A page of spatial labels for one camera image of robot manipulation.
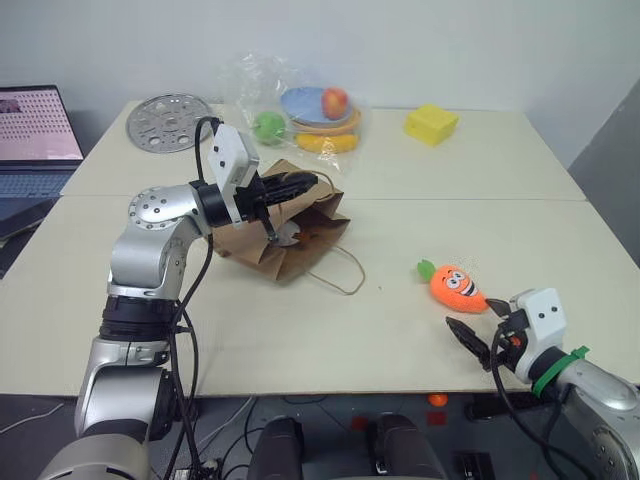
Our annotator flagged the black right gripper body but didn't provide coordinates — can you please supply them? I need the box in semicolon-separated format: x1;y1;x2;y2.
491;309;529;372

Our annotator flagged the dark rounded shape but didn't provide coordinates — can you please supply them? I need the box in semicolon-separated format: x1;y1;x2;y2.
373;413;450;480
246;415;307;480

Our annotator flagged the red apple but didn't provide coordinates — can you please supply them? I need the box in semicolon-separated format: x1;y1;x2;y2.
320;87;350;121

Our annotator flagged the blue plate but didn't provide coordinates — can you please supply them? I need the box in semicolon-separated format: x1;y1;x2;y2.
279;87;354;127

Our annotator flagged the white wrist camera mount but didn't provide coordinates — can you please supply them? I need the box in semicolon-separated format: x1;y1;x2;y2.
207;123;261;229
508;287;569;385

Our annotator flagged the white floor cable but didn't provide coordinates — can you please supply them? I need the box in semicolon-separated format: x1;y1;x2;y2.
198;395;257;454

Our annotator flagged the clear plastic bag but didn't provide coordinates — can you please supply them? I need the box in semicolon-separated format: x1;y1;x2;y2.
218;49;375;174

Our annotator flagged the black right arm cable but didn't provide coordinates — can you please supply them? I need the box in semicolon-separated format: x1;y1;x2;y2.
488;323;594;480

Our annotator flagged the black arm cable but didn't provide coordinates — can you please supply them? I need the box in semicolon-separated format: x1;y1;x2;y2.
488;323;594;480
162;116;224;480

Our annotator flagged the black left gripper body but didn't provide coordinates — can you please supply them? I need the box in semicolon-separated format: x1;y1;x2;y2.
233;172;275;227

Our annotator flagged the open laptop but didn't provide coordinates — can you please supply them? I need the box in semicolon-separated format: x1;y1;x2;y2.
0;84;86;240

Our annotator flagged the green cable tie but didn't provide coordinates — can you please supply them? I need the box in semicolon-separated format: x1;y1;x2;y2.
530;345;592;397

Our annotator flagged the orange plate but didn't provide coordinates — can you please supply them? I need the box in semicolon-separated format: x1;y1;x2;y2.
289;105;363;137

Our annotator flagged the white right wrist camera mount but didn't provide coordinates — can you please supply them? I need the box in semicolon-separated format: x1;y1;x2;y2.
508;287;569;385

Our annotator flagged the yellow cheese block toy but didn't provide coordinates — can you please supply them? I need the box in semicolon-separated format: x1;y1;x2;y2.
403;103;461;148

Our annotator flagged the perforated round metal plate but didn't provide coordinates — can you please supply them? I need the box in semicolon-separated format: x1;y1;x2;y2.
126;93;212;152

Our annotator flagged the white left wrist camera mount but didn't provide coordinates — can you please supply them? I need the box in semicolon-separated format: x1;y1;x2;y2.
207;123;261;229

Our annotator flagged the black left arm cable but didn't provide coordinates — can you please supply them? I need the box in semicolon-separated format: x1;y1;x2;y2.
162;116;224;480

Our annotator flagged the green ball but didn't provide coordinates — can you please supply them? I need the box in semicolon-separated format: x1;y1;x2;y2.
252;110;289;148

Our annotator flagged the grey orange plush toy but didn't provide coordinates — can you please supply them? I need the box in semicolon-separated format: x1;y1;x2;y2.
276;222;321;251

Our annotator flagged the orange carrot plush toy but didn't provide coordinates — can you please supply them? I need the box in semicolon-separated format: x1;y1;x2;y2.
416;258;491;316

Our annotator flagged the yellow toy fruit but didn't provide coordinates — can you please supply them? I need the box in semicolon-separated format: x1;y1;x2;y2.
294;131;360;154

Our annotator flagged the brown paper bag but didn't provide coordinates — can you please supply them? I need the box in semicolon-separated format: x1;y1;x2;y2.
212;158;367;297

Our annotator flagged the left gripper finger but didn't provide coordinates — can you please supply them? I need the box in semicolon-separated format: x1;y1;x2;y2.
264;186;317;207
259;172;322;194

